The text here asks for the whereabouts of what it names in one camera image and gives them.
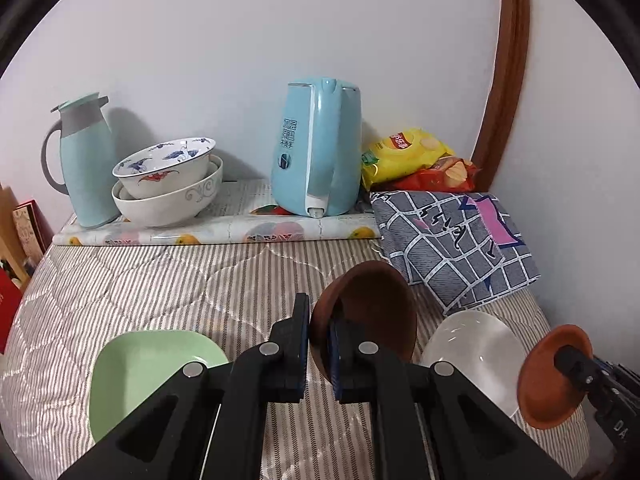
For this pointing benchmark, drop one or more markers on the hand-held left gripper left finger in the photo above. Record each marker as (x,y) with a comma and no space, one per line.
(295,340)

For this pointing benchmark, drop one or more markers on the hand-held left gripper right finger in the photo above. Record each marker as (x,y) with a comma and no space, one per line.
(345,355)

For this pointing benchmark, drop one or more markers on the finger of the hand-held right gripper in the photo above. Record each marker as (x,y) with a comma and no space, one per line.
(575,365)

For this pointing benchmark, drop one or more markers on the small orange-brown saucer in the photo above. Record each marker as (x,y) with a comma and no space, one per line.
(540,390)

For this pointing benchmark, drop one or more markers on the small brown bowl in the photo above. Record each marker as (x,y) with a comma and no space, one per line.
(375,300)

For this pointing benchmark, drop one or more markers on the green plate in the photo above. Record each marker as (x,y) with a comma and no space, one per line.
(145,375)

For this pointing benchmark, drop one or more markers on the white round plate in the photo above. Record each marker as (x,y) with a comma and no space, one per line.
(470,355)

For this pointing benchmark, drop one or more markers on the floral plastic sheet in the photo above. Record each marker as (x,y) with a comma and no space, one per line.
(225,232)

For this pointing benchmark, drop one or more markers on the grey striped quilted blanket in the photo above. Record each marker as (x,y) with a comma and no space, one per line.
(175,290)

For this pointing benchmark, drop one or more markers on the grey checked cloth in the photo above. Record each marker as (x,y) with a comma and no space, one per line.
(450,250)

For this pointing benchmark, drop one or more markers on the light blue electric kettle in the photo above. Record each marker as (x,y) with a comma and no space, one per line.
(300,160)

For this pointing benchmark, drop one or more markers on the white bowl with grey scrolls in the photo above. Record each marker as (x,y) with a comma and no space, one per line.
(165,212)

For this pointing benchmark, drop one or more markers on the red chip bag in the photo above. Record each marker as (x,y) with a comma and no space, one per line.
(440,177)

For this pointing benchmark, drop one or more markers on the yellow chip bag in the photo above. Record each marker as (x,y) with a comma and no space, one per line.
(400,160)

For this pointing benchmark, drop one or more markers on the blue and red patterned bowl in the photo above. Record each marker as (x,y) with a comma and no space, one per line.
(165,175)

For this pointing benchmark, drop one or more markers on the light blue thermos jug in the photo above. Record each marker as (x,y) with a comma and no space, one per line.
(87,170)

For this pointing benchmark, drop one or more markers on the red paper bag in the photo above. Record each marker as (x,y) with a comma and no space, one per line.
(7,310)

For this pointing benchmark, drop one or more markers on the patterned red-edged book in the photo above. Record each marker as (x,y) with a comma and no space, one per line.
(27,230)

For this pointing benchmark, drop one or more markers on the brown paper bag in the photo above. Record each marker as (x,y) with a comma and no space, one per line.
(7,220)

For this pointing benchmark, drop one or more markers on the brown wooden door frame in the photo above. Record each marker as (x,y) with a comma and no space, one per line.
(510,60)

